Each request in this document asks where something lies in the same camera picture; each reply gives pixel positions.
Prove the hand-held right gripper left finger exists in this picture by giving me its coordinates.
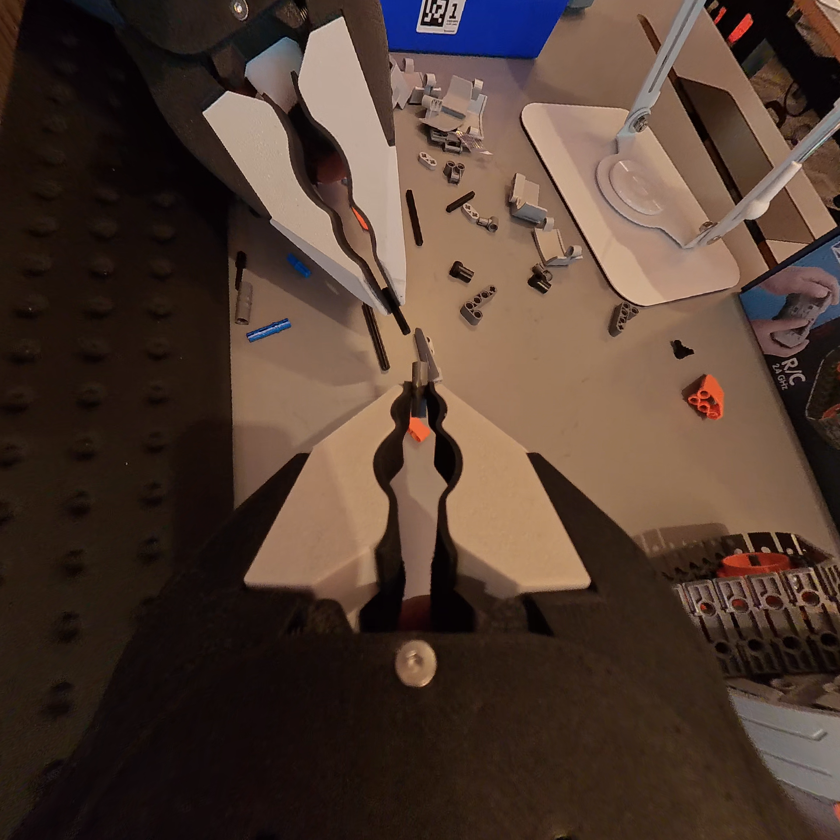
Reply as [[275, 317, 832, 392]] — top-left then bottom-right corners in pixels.
[[244, 385, 404, 633]]

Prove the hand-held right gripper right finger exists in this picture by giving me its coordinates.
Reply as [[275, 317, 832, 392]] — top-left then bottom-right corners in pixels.
[[428, 385, 589, 633]]

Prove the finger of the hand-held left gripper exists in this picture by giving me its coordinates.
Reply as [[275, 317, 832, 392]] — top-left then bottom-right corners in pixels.
[[203, 92, 396, 316], [246, 16, 408, 309]]

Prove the light grey flat panel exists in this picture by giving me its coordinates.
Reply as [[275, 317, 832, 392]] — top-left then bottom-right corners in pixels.
[[390, 56, 422, 110]]

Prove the light grey hinged panel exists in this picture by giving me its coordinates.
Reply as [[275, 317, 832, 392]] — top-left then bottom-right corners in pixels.
[[446, 74, 490, 132], [420, 95, 468, 132]]

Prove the blue storage bin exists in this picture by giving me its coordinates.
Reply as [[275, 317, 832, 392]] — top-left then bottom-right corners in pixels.
[[379, 0, 568, 60]]

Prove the grey block panel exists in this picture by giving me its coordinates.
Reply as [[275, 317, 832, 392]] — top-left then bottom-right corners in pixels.
[[506, 172, 550, 228]]

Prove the grey connector with red pin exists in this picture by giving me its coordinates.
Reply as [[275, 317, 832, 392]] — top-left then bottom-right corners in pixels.
[[413, 327, 443, 387]]

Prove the grey angled liftarm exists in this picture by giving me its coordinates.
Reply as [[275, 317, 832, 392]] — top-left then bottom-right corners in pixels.
[[458, 285, 498, 326]]

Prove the orange brick with holes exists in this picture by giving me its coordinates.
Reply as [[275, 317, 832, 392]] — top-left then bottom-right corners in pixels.
[[682, 373, 727, 420]]

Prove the grey curved panel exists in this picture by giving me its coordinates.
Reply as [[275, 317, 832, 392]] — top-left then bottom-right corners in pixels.
[[532, 226, 584, 267]]

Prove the black studded mat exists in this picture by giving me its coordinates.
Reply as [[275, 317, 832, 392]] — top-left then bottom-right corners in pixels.
[[0, 0, 235, 840]]

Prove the blue toy box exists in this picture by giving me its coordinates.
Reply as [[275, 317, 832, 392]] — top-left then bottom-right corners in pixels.
[[738, 226, 840, 522]]

